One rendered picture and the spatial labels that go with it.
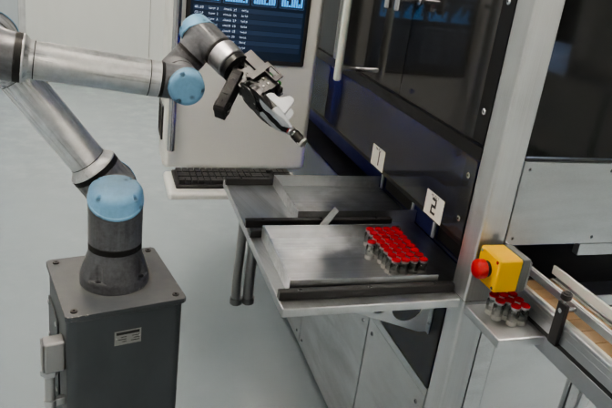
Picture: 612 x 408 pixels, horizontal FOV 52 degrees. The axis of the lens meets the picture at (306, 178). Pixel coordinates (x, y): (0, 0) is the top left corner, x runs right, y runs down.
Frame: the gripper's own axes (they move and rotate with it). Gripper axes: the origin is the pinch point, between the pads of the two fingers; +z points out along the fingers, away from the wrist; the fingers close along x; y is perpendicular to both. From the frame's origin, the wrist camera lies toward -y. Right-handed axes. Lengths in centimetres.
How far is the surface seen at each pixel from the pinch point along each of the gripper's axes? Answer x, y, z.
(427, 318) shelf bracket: 31, 4, 48
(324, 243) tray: 28.2, -2.7, 18.4
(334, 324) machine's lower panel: 93, 0, 27
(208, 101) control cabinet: 59, 12, -50
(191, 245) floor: 201, -4, -66
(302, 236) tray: 29.0, -5.2, 13.2
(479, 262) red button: 0.9, 9.2, 47.6
